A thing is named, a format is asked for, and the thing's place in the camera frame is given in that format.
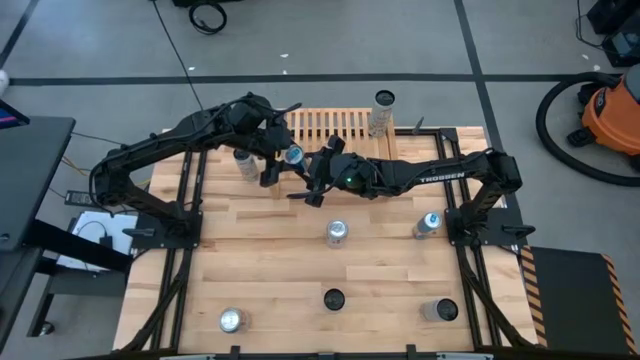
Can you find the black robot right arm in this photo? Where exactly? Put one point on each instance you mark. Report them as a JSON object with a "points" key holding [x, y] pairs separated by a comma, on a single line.
{"points": [[440, 175]]}

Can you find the small black plug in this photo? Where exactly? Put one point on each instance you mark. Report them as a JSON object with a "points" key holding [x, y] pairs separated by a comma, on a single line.
{"points": [[106, 241]]}

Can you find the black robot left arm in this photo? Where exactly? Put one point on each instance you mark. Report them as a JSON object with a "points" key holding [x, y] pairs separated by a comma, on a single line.
{"points": [[150, 146]]}

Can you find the black side desk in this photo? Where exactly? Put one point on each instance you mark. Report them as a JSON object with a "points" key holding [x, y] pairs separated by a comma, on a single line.
{"points": [[30, 170]]}

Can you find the Celsius Peach Vibe can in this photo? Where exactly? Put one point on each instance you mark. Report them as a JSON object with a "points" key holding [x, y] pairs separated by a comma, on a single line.
{"points": [[440, 310], [246, 167]]}

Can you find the black aluminium rig frame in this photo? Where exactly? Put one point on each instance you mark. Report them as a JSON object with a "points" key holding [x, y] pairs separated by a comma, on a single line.
{"points": [[430, 133]]}

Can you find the black power adapter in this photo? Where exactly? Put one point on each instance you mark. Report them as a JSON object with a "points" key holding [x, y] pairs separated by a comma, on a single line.
{"points": [[82, 198]]}

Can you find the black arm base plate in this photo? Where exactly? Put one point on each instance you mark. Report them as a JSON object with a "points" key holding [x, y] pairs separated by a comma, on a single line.
{"points": [[492, 220], [190, 235]]}

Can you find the desk caster wheel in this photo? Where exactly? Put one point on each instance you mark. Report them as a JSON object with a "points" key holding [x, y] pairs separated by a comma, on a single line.
{"points": [[46, 328]]}

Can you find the silver Diet Coke can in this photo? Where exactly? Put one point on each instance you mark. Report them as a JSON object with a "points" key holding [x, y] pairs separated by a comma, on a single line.
{"points": [[337, 231], [231, 320]]}

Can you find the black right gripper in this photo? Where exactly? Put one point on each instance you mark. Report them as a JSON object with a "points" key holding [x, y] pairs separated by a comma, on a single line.
{"points": [[330, 172]]}

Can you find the blue silver Red Bull can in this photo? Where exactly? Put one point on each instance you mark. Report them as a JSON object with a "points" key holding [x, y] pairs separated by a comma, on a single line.
{"points": [[429, 222], [294, 155]]}

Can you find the black equipment case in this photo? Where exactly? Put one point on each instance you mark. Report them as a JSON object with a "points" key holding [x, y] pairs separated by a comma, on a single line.
{"points": [[622, 45]]}

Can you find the black yellow hazard mat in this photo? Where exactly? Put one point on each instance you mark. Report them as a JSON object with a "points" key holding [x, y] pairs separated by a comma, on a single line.
{"points": [[575, 300]]}

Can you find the Celsius Tropical Vibe can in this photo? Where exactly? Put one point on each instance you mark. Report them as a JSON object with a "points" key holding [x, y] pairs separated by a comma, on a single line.
{"points": [[380, 117], [334, 299]]}

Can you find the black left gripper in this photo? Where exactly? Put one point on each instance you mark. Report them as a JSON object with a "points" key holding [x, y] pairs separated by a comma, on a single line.
{"points": [[275, 140]]}

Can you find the slatted wooden shelf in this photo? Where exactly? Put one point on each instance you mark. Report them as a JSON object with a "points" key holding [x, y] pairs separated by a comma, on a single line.
{"points": [[312, 127]]}

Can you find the laptop screen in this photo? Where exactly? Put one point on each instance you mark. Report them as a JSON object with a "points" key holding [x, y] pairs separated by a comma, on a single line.
{"points": [[10, 117]]}

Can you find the orange shop vacuum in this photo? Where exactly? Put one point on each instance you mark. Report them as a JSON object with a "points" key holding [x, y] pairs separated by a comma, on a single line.
{"points": [[612, 120], [541, 122]]}

